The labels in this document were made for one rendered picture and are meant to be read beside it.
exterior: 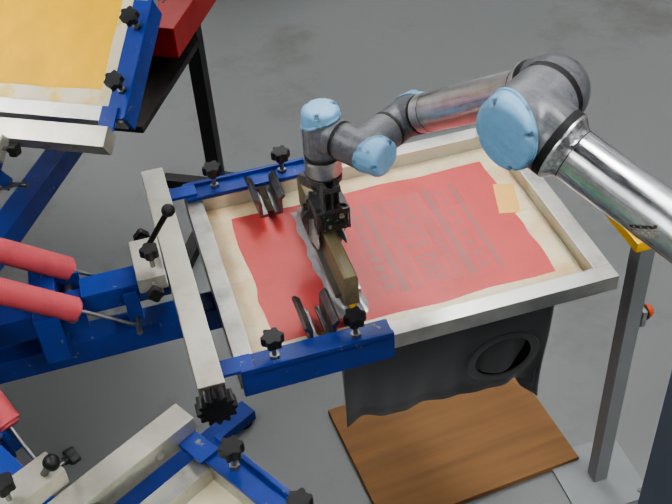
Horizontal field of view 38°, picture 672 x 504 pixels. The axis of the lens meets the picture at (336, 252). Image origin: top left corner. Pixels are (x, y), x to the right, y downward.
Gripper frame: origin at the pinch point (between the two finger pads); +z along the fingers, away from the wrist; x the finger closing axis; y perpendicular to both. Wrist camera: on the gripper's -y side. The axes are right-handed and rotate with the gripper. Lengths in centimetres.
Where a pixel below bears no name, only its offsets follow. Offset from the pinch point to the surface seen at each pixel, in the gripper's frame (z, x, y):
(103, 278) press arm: -3.6, -46.6, -0.6
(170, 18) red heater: -9, -16, -91
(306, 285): 4.9, -6.7, 6.7
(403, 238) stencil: 4.8, 17.4, -0.3
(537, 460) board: 98, 56, 4
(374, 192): 5.0, 16.6, -17.9
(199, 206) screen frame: 1.6, -23.2, -22.9
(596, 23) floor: 101, 193, -216
